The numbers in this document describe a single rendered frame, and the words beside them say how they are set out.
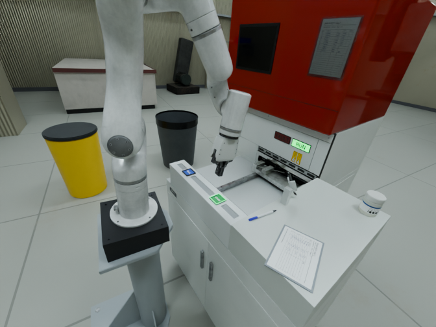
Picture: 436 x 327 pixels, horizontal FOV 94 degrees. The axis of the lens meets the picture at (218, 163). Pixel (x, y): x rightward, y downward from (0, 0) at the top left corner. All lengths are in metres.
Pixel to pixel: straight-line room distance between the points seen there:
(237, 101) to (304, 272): 0.59
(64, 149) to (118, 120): 1.76
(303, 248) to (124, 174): 0.68
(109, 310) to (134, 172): 1.18
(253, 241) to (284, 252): 0.11
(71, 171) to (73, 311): 1.26
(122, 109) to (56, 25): 7.74
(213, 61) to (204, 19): 0.10
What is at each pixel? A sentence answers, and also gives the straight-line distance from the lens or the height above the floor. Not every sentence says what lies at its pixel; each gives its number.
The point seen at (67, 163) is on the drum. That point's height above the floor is 0.47.
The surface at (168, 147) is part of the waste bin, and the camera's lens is 2.77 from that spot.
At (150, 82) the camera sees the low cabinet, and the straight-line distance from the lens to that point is 5.72.
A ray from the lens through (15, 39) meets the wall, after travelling 8.53.
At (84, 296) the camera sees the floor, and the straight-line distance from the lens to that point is 1.91.
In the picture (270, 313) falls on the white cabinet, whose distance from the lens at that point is 0.91.
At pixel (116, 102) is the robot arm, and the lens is 0.67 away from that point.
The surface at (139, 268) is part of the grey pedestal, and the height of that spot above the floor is 0.63.
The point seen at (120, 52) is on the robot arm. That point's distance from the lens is 0.65.
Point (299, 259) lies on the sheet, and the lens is 0.78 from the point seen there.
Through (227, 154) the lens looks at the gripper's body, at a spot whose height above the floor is 1.20.
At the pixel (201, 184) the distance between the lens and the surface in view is 1.01.
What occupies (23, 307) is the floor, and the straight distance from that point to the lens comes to 2.06.
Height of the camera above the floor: 1.55
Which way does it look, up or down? 30 degrees down
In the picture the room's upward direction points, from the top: 4 degrees clockwise
